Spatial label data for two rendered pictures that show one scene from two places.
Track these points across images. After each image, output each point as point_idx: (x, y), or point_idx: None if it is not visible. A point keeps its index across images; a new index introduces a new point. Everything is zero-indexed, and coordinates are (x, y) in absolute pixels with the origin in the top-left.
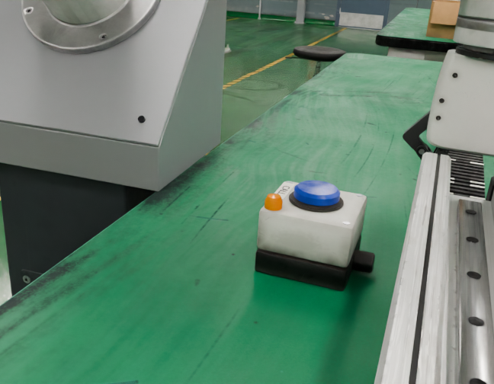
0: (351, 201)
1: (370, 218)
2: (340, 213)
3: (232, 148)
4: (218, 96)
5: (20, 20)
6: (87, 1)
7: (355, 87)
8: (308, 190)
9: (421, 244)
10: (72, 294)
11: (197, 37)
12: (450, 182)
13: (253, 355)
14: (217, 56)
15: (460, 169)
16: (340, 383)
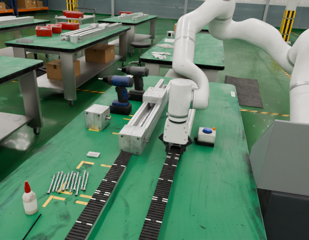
0: (200, 132)
1: (195, 154)
2: (202, 129)
3: (250, 185)
4: (260, 169)
5: None
6: None
7: None
8: (209, 128)
9: (190, 115)
10: (237, 134)
11: (261, 137)
12: (176, 157)
13: None
14: (262, 155)
15: (171, 161)
16: (196, 127)
